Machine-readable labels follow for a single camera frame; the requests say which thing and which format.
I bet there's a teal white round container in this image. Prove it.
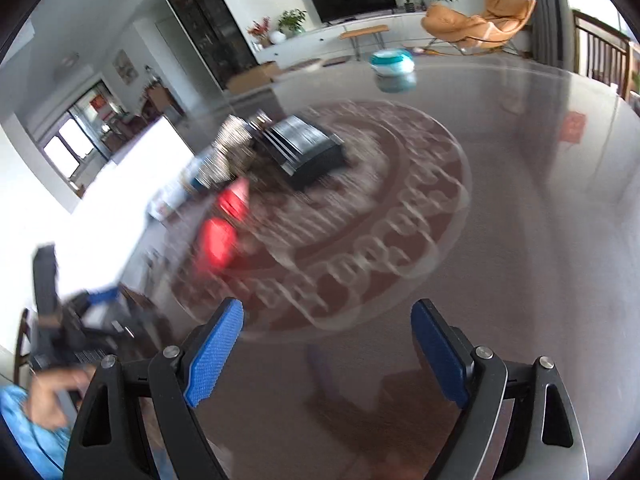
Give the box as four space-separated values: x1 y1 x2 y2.
369 49 416 93

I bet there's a wooden bench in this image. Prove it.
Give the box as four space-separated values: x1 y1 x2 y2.
340 25 390 61

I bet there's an orange lounge chair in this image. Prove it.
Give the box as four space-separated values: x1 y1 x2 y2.
421 0 537 51

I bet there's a white round vase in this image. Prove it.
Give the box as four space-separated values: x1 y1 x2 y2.
269 30 286 44

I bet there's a green potted plant left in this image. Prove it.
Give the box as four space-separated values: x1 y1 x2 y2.
278 9 307 37

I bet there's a white cardboard storage box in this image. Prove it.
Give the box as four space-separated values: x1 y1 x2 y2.
1 118 193 349

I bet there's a grey curtain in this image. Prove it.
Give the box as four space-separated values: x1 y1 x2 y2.
530 0 575 72

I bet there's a silver glitter bow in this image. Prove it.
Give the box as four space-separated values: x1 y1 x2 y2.
202 115 255 186

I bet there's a person's left hand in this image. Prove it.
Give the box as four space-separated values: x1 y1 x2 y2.
23 366 96 431

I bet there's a white tv cabinet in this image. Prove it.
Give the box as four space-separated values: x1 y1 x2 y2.
255 12 430 68

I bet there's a blue white toothpaste box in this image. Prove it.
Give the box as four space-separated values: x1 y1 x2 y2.
146 148 217 222

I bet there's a wooden dining chair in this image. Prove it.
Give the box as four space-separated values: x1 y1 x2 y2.
573 10 632 100

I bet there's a black rectangular box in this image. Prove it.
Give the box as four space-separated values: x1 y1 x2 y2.
258 115 347 191

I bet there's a framed wall painting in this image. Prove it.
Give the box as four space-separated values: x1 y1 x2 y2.
113 49 139 86

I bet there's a red flower bouquet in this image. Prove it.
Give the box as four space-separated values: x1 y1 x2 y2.
247 16 271 48

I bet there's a red paper pouch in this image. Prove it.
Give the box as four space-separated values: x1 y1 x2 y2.
194 177 250 274

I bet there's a brown cardboard box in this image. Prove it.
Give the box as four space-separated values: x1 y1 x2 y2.
227 61 282 96

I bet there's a wooden dining table set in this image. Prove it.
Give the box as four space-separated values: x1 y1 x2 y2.
102 84 186 153

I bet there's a dark glass display cabinet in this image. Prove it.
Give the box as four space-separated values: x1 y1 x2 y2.
168 0 257 89

